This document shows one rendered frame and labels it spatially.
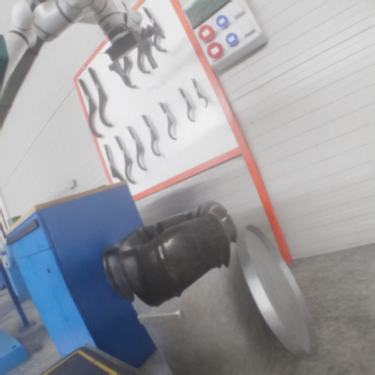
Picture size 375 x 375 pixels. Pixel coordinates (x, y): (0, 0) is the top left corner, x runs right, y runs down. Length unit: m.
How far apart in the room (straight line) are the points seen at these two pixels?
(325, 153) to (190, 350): 1.27
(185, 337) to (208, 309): 0.12
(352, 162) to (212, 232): 1.09
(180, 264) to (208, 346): 0.30
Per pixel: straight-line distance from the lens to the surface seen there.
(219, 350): 0.87
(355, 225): 1.70
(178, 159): 1.90
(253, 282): 0.77
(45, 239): 1.18
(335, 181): 1.61
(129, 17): 1.49
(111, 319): 1.29
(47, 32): 0.90
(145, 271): 0.71
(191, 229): 0.70
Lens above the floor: 0.76
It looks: 2 degrees up
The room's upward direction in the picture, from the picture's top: 22 degrees counter-clockwise
